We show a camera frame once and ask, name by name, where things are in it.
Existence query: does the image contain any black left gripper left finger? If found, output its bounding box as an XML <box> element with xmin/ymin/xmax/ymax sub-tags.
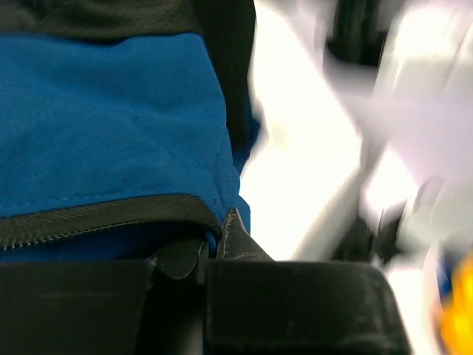
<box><xmin>1</xmin><ymin>239</ymin><xmax>208</xmax><ymax>354</ymax></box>

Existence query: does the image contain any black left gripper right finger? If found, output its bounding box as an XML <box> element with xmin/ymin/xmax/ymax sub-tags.
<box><xmin>202</xmin><ymin>207</ymin><xmax>413</xmax><ymax>355</ymax></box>

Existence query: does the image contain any blue and black jacket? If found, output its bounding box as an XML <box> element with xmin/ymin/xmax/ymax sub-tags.
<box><xmin>1</xmin><ymin>1</ymin><xmax>259</xmax><ymax>263</ymax></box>

